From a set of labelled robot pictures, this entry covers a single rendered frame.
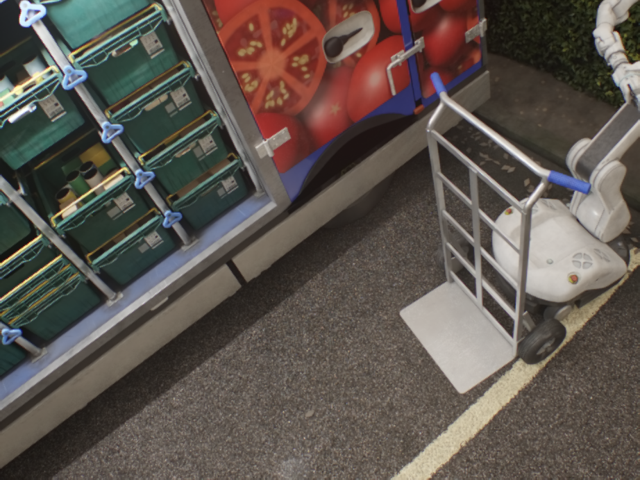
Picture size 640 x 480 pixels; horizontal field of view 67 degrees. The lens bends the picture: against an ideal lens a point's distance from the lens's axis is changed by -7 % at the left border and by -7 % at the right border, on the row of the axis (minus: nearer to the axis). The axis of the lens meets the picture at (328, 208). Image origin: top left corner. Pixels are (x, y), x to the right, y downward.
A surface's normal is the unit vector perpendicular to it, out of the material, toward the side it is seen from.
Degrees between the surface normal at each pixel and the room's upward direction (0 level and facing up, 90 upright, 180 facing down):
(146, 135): 91
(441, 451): 0
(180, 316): 90
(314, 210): 90
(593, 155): 34
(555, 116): 9
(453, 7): 90
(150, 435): 0
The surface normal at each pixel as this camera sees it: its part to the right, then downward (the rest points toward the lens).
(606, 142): -0.69, -0.28
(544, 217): 0.31, 0.41
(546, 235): -0.25, -0.64
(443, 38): 0.58, 0.50
